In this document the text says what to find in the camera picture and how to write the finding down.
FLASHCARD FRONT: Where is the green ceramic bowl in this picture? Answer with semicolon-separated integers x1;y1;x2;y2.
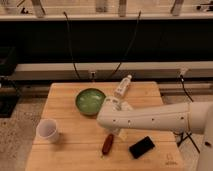
75;88;106;116

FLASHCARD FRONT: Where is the black cable right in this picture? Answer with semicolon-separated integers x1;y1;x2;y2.
108;10;142;80

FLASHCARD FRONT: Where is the red chili pepper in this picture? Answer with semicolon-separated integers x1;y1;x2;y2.
101;134;114;155

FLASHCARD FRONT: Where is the small white box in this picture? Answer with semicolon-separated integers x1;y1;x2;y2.
121;101;133;111

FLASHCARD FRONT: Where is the white plastic bottle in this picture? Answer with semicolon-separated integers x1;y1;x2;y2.
114;75;132;98

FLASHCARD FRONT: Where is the black equipment at left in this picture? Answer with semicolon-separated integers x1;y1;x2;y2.
0;46;20;118

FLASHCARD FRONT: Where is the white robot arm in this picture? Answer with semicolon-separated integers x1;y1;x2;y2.
97;96;213;171

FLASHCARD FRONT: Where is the white plastic cup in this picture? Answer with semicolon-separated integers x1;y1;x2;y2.
36;119;59;143

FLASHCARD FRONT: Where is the black cable left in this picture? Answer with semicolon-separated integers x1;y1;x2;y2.
63;11;82;81

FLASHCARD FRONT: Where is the black smartphone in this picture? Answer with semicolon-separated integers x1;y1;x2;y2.
129;136;155;159

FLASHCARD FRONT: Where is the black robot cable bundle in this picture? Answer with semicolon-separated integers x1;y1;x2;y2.
176;74;202;154

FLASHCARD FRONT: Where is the wall power outlet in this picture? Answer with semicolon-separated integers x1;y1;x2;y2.
89;70;97;82

